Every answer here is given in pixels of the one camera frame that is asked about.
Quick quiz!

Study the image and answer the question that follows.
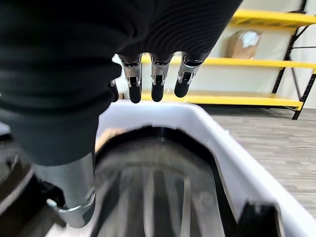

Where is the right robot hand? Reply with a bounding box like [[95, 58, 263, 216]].
[[0, 0, 244, 229]]

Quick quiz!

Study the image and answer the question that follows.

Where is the white plastic box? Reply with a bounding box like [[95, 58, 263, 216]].
[[44, 100, 316, 237]]

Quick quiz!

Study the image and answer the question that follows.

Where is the yellow shelf rack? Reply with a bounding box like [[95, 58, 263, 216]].
[[112, 0, 316, 121]]

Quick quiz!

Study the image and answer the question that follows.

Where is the brown cardboard package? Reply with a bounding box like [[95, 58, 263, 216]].
[[226, 30, 263, 60]]

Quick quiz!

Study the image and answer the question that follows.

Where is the black sole-shaped part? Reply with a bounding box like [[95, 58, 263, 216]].
[[238, 201, 284, 237]]

